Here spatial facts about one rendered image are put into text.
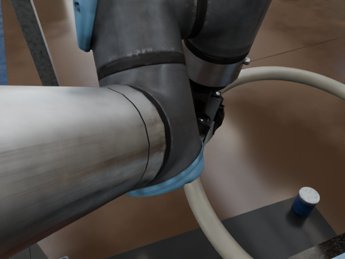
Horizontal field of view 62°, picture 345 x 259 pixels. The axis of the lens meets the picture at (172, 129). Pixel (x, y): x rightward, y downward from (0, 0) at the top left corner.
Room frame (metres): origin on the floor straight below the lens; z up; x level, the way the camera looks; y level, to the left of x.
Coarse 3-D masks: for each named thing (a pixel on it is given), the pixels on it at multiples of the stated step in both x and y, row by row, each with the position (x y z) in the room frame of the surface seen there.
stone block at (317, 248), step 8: (328, 240) 0.32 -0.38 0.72; (336, 240) 0.31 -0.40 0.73; (344, 240) 0.31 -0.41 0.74; (312, 248) 0.30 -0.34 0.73; (320, 248) 0.29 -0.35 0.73; (328, 248) 0.29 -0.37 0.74; (336, 248) 0.29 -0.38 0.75; (344, 248) 0.28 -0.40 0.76; (296, 256) 0.28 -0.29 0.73; (304, 256) 0.27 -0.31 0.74; (312, 256) 0.27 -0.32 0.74; (320, 256) 0.27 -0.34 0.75; (328, 256) 0.26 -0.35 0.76
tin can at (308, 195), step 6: (300, 192) 0.83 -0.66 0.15; (306, 192) 0.83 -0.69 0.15; (312, 192) 0.83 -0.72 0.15; (300, 198) 0.80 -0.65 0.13; (306, 198) 0.80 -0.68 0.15; (312, 198) 0.80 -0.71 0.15; (318, 198) 0.80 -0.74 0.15; (294, 204) 0.82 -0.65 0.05; (300, 204) 0.79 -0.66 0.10; (306, 204) 0.78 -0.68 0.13; (312, 204) 0.77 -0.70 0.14; (294, 210) 0.80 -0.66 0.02; (300, 210) 0.78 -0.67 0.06; (306, 210) 0.77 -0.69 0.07; (312, 210) 0.78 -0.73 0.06
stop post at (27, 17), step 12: (12, 0) 1.27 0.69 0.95; (24, 0) 1.29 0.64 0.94; (24, 12) 1.28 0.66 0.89; (24, 24) 1.28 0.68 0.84; (36, 24) 1.29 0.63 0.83; (24, 36) 1.27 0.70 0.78; (36, 36) 1.29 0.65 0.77; (36, 48) 1.28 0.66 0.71; (48, 48) 1.37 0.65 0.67; (36, 60) 1.28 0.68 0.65; (48, 60) 1.29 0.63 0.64; (48, 72) 1.29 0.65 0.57; (48, 84) 1.28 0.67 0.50; (60, 84) 1.36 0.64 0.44
